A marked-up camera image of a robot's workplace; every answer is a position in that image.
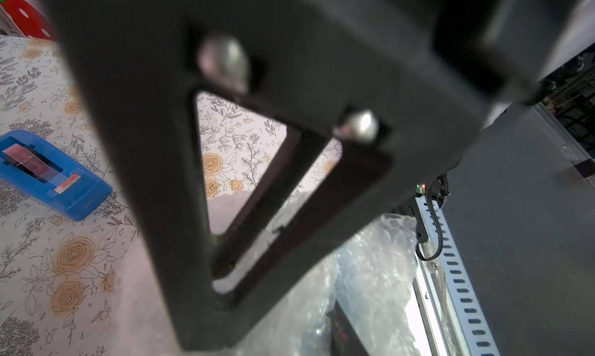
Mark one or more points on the clear bubble wrap sheet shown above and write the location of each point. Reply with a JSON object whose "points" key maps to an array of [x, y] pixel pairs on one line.
{"points": [[370, 279]]}

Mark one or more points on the blue tape dispenser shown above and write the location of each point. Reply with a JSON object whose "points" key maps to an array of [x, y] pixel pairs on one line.
{"points": [[39, 169]]}

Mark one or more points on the white vented cable duct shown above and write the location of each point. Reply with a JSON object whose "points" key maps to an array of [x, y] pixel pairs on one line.
{"points": [[463, 328]]}

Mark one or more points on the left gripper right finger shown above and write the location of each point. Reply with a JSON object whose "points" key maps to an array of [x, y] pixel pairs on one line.
{"points": [[253, 137]]}

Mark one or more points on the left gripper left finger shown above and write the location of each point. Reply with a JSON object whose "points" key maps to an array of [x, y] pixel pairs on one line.
{"points": [[346, 335]]}

